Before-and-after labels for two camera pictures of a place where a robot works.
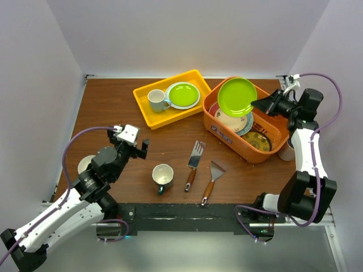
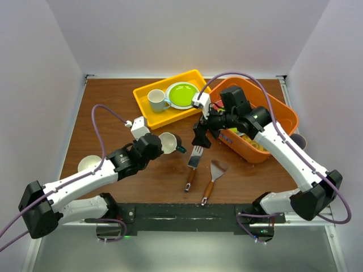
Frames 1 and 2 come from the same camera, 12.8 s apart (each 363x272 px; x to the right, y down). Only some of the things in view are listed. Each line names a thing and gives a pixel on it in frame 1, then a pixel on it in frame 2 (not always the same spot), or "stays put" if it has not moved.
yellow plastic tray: (156, 119) stays put
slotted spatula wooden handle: (194, 161) stays put
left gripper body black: (125, 151) → (157, 153)
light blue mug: (157, 98) stays put
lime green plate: (235, 97) → (234, 129)
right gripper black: (269, 104) → (200, 130)
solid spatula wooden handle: (217, 169) stays put
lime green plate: (183, 94) stays put
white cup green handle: (162, 174) → (169, 143)
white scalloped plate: (178, 107) stays put
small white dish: (83, 162) stays put
